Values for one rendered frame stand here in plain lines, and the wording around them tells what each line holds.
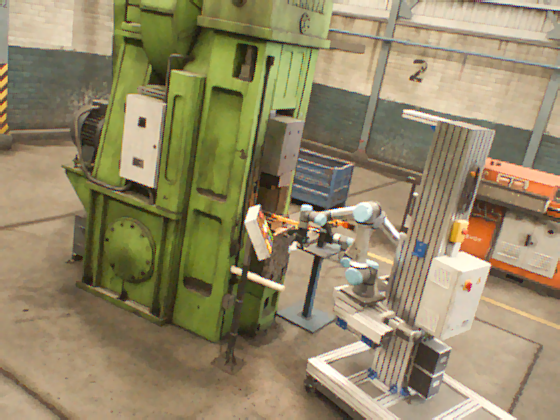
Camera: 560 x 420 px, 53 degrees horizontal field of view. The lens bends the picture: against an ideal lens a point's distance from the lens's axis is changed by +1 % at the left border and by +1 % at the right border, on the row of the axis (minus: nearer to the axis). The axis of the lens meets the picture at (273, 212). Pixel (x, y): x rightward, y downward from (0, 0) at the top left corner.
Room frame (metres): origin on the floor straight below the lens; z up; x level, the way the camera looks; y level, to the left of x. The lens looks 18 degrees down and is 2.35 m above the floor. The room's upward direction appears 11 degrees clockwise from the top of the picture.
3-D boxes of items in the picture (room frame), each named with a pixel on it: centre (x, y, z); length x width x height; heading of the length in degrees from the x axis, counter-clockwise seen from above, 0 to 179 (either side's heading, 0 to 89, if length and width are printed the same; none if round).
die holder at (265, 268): (4.29, 0.13, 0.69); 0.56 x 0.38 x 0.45; 65
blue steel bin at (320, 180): (8.34, -0.40, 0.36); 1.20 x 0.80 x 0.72; 65
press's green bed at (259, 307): (4.29, 0.13, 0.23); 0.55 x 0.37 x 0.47; 65
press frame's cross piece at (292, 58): (4.34, 0.27, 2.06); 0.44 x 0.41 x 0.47; 65
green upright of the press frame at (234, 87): (4.03, 0.41, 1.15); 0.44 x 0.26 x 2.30; 65
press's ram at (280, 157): (4.27, 0.13, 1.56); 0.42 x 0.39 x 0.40; 65
